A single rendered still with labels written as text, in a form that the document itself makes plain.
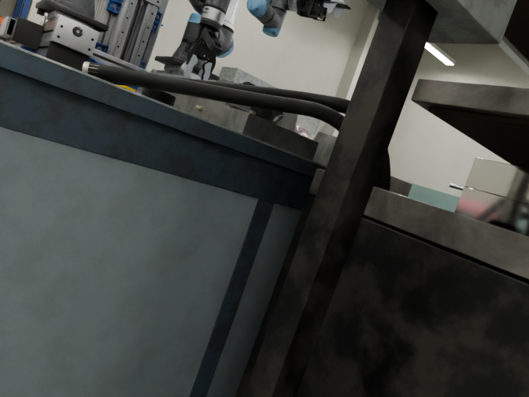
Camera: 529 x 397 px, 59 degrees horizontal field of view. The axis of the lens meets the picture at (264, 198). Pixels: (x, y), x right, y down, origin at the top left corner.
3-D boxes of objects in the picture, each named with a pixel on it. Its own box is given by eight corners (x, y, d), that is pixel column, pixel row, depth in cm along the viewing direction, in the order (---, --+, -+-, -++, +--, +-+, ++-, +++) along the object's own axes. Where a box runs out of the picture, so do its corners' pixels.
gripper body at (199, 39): (201, 62, 164) (212, 29, 163) (213, 63, 157) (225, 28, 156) (183, 53, 159) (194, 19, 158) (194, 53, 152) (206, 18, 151)
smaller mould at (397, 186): (349, 180, 199) (354, 165, 198) (369, 188, 208) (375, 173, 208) (386, 192, 184) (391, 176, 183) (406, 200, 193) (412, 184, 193)
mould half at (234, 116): (157, 110, 154) (171, 71, 153) (220, 134, 170) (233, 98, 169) (241, 135, 115) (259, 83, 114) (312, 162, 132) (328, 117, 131)
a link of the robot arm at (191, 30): (175, 36, 201) (186, 5, 199) (194, 48, 212) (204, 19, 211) (197, 41, 195) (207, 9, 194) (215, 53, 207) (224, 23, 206)
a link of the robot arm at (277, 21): (253, 26, 197) (262, 1, 196) (266, 36, 207) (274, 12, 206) (269, 29, 193) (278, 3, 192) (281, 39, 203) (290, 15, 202)
